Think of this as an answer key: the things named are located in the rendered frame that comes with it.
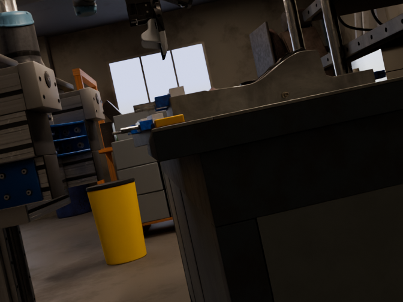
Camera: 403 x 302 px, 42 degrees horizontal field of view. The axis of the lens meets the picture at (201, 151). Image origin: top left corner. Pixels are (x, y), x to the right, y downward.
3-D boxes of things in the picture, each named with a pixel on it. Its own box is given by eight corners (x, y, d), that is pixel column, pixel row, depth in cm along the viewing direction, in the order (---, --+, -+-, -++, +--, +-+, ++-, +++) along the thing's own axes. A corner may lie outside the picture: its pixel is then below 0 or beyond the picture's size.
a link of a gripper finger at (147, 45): (144, 62, 135) (137, 26, 133) (167, 57, 136) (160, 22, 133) (145, 63, 132) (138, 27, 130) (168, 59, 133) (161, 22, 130)
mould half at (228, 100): (177, 135, 122) (165, 78, 121) (171, 138, 147) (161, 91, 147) (378, 92, 127) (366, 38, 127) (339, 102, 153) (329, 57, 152)
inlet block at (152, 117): (124, 138, 151) (120, 120, 150) (120, 139, 155) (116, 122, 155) (166, 130, 156) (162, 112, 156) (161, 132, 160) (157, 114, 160)
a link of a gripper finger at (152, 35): (145, 59, 126) (138, 25, 128) (169, 54, 126) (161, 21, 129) (144, 53, 123) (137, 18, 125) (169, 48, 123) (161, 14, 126)
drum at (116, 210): (150, 248, 426) (135, 176, 425) (150, 257, 388) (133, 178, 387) (104, 259, 422) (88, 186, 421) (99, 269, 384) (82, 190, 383)
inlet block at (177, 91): (135, 118, 126) (131, 96, 126) (135, 119, 131) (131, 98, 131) (188, 106, 128) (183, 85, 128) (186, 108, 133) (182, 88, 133)
